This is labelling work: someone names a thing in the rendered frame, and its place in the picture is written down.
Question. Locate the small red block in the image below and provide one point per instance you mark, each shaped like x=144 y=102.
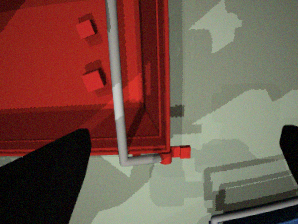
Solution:
x=94 y=79
x=86 y=29

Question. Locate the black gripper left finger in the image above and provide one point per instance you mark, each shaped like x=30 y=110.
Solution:
x=42 y=187

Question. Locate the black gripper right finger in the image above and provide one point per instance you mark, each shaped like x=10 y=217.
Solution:
x=289 y=147

